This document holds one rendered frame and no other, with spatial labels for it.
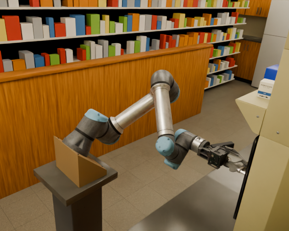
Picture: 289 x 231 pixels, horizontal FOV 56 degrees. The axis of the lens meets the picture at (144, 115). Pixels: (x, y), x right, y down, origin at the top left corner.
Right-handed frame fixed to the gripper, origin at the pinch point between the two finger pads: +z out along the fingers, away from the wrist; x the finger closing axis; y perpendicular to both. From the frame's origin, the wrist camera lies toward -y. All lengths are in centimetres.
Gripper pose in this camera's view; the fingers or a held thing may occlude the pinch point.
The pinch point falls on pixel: (245, 165)
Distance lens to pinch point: 123.4
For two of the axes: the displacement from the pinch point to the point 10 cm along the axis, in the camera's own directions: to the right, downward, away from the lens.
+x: 0.6, -9.0, -4.3
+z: 7.0, 3.4, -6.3
